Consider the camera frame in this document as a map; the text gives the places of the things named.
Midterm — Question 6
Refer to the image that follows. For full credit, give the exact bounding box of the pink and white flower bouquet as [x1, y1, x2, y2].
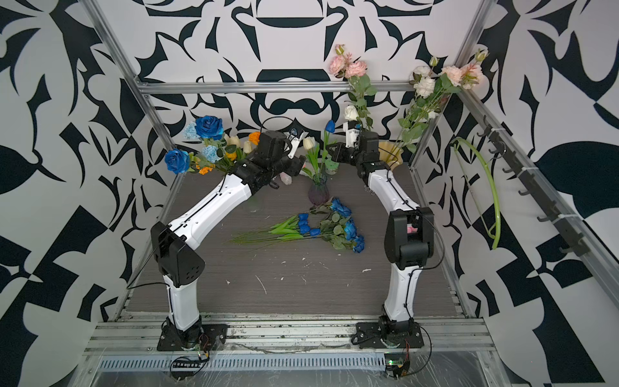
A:
[328, 45, 489, 153]

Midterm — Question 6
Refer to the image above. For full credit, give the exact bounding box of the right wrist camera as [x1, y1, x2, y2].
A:
[344, 121, 363, 148]

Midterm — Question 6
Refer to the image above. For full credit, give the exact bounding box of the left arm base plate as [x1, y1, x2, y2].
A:
[156, 320, 228, 352]

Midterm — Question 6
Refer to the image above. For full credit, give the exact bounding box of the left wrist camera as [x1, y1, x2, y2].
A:
[287, 128, 307, 159]

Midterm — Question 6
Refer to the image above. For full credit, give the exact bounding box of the blue rose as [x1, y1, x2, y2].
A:
[331, 219, 357, 241]
[312, 198, 352, 218]

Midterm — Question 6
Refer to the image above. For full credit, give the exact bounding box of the green curved hose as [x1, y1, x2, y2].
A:
[451, 136, 502, 251]

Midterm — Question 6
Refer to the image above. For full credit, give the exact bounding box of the purple glass vase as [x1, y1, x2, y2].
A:
[308, 179, 330, 206]

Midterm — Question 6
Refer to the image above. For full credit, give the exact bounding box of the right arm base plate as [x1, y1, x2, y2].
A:
[351, 319, 424, 349]

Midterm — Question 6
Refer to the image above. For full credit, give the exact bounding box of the blue rose low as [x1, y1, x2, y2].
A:
[330, 235, 365, 253]

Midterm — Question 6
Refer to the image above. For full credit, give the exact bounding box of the yellow wavy glass vase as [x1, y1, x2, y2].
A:
[379, 141, 403, 170]

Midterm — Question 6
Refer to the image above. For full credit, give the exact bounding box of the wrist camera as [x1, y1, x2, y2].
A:
[344, 121, 363, 148]
[287, 128, 307, 159]

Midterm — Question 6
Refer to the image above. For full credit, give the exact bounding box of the pink alarm clock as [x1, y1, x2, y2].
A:
[407, 224, 418, 235]

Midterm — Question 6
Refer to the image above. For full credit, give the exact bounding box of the black hook rail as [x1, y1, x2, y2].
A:
[478, 115, 593, 257]

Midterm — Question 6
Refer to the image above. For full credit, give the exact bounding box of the tulip bouquet blue white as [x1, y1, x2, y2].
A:
[302, 120, 339, 185]

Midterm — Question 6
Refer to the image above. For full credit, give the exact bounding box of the mixed sunflower bouquet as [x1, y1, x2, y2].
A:
[164, 116, 260, 175]

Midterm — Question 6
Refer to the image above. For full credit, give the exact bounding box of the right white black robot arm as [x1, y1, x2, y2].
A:
[327, 129, 435, 334]

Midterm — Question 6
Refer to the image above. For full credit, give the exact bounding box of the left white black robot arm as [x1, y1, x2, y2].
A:
[151, 131, 307, 348]

